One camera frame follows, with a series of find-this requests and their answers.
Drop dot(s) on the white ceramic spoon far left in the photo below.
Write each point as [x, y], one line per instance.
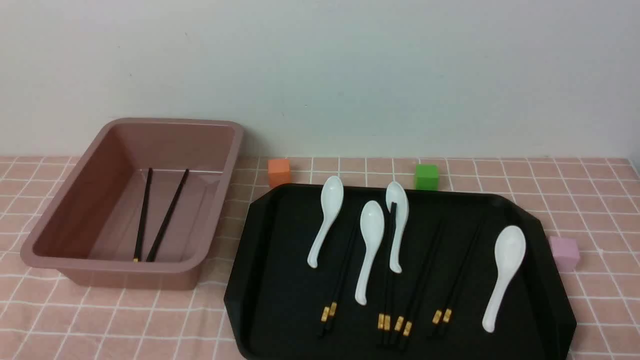
[331, 200]

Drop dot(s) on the white ceramic spoon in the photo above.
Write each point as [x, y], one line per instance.
[395, 193]
[509, 253]
[331, 200]
[372, 228]

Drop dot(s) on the orange cube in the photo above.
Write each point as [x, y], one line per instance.
[278, 171]

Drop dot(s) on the white ceramic spoon centre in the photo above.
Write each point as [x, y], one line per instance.
[372, 228]

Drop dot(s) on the white ceramic spoon back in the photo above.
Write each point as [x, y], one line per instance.
[395, 193]

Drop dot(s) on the black plastic tray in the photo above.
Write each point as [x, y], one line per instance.
[282, 309]

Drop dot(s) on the green cube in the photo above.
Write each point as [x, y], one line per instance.
[426, 177]

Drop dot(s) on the black gold-banded chopstick diagonal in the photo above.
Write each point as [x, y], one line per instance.
[419, 290]

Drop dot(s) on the black gold-banded chopstick right pair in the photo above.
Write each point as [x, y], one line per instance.
[479, 228]

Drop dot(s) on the black chopstick in bin right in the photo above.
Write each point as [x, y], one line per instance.
[152, 255]

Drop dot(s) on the black chopstick in bin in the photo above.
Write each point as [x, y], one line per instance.
[152, 255]
[141, 231]

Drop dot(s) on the black chopstick in bin left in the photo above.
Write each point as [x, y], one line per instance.
[141, 231]

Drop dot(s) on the white ceramic spoon right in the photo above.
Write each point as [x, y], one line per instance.
[509, 253]

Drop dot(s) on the pink rectangular plastic bin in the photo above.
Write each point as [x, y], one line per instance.
[89, 230]

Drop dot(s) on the pink cube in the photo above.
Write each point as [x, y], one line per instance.
[565, 253]

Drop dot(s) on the pink checkered tablecloth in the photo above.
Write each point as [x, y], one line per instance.
[45, 316]

